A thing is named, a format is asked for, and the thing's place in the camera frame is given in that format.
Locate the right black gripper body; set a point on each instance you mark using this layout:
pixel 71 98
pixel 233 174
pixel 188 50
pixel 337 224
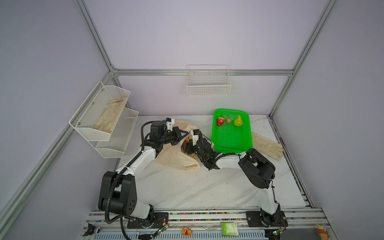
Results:
pixel 192 147

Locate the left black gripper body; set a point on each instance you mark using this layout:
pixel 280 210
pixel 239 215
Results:
pixel 179 137

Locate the translucent beige plastic bag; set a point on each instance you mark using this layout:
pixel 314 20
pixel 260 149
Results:
pixel 174 157

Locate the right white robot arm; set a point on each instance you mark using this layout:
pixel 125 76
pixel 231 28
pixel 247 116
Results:
pixel 258 170

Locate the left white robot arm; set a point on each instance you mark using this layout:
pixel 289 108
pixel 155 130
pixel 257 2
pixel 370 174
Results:
pixel 118 195

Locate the green fake pear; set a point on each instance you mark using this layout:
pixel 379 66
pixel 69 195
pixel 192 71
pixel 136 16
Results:
pixel 238 122

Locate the white lower mesh shelf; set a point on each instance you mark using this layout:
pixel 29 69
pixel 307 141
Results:
pixel 116 146

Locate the white mesh shelf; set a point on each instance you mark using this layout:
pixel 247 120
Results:
pixel 87 120
pixel 116 146

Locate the beige glove in shelf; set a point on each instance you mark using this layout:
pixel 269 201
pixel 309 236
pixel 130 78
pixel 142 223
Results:
pixel 110 115

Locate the white upper mesh shelf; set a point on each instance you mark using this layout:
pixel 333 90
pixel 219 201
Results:
pixel 87 120

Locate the small orange toy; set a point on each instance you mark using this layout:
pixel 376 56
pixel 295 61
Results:
pixel 186 231

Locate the yellow red toy figure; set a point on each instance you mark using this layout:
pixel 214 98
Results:
pixel 323 234

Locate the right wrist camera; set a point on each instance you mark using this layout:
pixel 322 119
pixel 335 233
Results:
pixel 195 136

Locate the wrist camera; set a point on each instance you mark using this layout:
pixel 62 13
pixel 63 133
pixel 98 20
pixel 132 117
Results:
pixel 195 136
pixel 169 123

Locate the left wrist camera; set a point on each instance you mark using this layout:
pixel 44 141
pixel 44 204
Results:
pixel 169 123

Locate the white wire wall basket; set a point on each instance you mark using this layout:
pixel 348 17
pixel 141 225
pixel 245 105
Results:
pixel 208 80

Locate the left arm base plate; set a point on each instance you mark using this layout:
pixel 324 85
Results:
pixel 155 220

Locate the green box on rail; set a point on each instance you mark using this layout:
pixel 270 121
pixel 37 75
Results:
pixel 230 229

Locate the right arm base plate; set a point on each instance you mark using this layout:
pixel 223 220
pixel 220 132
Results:
pixel 263 219

